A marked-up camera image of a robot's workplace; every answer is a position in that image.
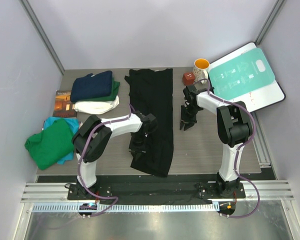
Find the white folded shirt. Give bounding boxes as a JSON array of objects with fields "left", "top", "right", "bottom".
[{"left": 74, "top": 96, "right": 120, "bottom": 115}]

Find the turquoise shirt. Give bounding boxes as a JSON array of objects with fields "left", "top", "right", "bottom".
[{"left": 42, "top": 116, "right": 80, "bottom": 165}]

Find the white board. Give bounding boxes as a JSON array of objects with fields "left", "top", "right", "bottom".
[{"left": 208, "top": 42, "right": 286, "bottom": 113}]

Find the dark green folded shirt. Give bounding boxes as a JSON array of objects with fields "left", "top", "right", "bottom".
[{"left": 86, "top": 78, "right": 120, "bottom": 102}]

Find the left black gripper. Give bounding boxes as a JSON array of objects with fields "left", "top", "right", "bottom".
[{"left": 129, "top": 132, "right": 148, "bottom": 162}]

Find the red cube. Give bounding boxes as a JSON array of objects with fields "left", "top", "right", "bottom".
[{"left": 182, "top": 72, "right": 195, "bottom": 86}]

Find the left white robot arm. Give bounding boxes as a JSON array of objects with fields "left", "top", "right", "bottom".
[{"left": 68, "top": 111, "right": 158, "bottom": 200}]

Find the teal folding template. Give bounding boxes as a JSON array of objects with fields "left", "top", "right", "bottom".
[{"left": 209, "top": 48, "right": 275, "bottom": 101}]

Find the brown picture book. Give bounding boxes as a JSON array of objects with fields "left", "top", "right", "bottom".
[{"left": 52, "top": 90, "right": 77, "bottom": 118}]

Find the bright green crumpled shirt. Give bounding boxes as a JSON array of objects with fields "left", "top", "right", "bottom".
[{"left": 24, "top": 118, "right": 74, "bottom": 171}]

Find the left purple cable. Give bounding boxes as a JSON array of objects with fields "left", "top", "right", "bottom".
[{"left": 76, "top": 103, "right": 120, "bottom": 217}]

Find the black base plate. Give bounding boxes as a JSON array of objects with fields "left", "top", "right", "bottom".
[{"left": 65, "top": 174, "right": 246, "bottom": 206}]

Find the white mug orange inside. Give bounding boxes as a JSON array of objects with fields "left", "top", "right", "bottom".
[{"left": 192, "top": 58, "right": 210, "bottom": 83}]

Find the navy blue folded shirt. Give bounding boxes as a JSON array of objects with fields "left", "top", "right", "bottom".
[{"left": 70, "top": 70, "right": 113, "bottom": 103}]

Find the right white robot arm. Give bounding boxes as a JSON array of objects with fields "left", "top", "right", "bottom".
[{"left": 179, "top": 85, "right": 255, "bottom": 198}]

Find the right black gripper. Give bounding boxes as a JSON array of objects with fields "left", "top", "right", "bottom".
[{"left": 180, "top": 105, "right": 201, "bottom": 131}]

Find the black t shirt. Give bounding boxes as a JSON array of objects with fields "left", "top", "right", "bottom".
[{"left": 124, "top": 68, "right": 174, "bottom": 178}]

